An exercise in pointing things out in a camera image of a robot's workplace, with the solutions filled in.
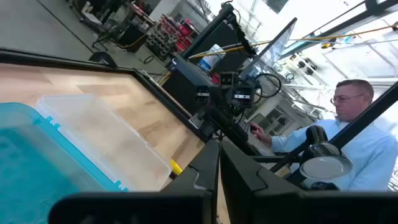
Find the person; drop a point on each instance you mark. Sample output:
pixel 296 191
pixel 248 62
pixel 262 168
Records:
pixel 373 155

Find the shelf with red bins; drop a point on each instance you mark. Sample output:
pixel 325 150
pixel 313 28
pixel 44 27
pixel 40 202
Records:
pixel 174 34

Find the black equipment box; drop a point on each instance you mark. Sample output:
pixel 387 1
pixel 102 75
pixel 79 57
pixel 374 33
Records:
pixel 183 84

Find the clear plastic supply box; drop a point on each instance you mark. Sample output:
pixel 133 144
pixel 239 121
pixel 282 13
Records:
pixel 102 140

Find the blue plastic box lid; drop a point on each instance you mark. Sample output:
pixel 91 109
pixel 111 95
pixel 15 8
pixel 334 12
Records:
pixel 31 161

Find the yellow marker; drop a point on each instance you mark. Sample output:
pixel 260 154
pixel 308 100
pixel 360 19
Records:
pixel 176 167

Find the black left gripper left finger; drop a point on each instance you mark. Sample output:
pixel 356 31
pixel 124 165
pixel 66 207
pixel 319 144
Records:
pixel 186 199

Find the black table border rail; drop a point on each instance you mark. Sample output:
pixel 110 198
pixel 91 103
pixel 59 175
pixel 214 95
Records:
pixel 93 66

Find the person's hand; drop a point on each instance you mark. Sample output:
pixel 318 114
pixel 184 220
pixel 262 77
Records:
pixel 258 132

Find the black frame beam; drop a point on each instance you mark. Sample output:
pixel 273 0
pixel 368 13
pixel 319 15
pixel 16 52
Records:
pixel 357 124
pixel 342 26

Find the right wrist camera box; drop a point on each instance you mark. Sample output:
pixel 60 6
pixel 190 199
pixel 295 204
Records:
pixel 227 78

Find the black desk lamp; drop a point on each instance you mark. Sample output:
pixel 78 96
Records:
pixel 323 155

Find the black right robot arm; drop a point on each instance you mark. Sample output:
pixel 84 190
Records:
pixel 230 130

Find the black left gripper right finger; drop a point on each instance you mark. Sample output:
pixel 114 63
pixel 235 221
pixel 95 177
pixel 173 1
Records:
pixel 264 202

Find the flat computer monitor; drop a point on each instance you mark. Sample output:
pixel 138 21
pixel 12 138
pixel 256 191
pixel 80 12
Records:
pixel 273 49

